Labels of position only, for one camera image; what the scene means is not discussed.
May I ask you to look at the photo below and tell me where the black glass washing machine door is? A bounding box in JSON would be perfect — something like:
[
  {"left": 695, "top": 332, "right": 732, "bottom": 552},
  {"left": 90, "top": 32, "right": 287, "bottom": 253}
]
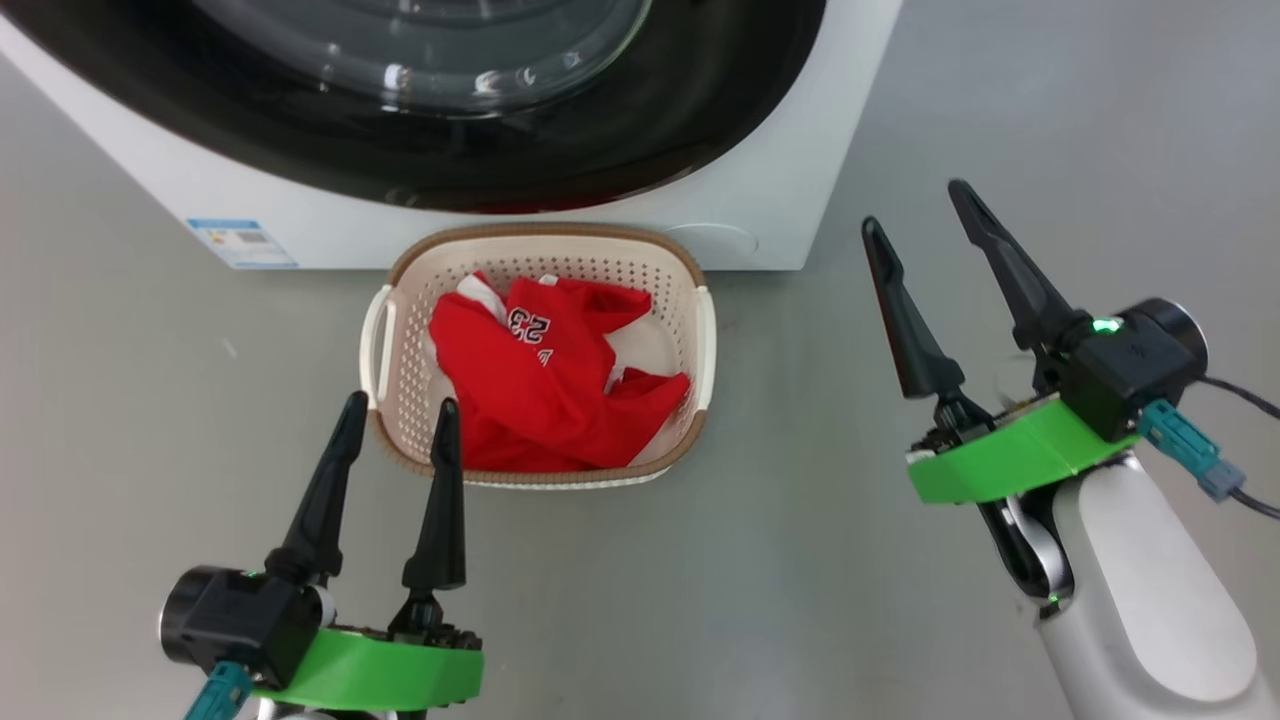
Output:
[{"left": 0, "top": 0, "right": 830, "bottom": 215}]

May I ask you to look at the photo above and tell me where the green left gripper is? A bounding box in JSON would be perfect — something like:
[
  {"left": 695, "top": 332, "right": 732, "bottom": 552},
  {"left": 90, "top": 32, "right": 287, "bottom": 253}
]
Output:
[{"left": 249, "top": 390, "right": 487, "bottom": 714}]

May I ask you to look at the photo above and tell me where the teal-plug camera cable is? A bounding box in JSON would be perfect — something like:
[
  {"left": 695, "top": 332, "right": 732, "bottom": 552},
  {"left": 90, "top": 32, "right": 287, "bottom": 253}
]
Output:
[
  {"left": 182, "top": 659, "right": 255, "bottom": 720},
  {"left": 1137, "top": 374, "right": 1280, "bottom": 522}
]

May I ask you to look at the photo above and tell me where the red sports jersey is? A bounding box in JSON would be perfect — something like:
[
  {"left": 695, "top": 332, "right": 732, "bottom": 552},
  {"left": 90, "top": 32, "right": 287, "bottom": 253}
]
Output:
[{"left": 427, "top": 271, "right": 694, "bottom": 474}]

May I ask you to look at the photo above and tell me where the right teal-plug camera cable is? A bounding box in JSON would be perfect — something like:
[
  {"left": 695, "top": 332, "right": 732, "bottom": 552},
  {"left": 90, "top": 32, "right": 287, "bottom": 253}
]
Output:
[{"left": 1137, "top": 374, "right": 1280, "bottom": 522}]

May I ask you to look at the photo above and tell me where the round drain filter cover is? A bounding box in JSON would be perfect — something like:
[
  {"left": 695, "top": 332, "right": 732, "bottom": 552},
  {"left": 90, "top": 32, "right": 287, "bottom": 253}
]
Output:
[{"left": 664, "top": 221, "right": 762, "bottom": 264}]

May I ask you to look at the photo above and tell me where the white washing machine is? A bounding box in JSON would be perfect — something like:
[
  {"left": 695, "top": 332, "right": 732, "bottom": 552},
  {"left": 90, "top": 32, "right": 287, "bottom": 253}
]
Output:
[{"left": 0, "top": 0, "right": 907, "bottom": 274}]

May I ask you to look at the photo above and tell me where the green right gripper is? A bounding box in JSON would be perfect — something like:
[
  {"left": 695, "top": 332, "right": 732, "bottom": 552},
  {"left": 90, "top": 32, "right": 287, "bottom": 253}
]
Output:
[{"left": 861, "top": 179, "right": 1142, "bottom": 505}]

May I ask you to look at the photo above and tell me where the cream perforated laundry basket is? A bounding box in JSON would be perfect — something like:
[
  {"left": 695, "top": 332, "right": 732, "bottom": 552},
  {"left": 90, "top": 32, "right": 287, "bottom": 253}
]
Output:
[{"left": 359, "top": 221, "right": 718, "bottom": 492}]

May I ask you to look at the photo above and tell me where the blue energy label sticker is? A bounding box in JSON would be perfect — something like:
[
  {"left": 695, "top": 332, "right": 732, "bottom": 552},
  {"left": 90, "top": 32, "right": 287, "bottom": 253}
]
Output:
[{"left": 185, "top": 217, "right": 300, "bottom": 271}]

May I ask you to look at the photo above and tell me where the left teal-plug camera cable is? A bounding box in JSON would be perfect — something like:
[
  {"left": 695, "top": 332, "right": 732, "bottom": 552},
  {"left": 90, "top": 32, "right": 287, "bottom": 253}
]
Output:
[{"left": 182, "top": 659, "right": 255, "bottom": 720}]

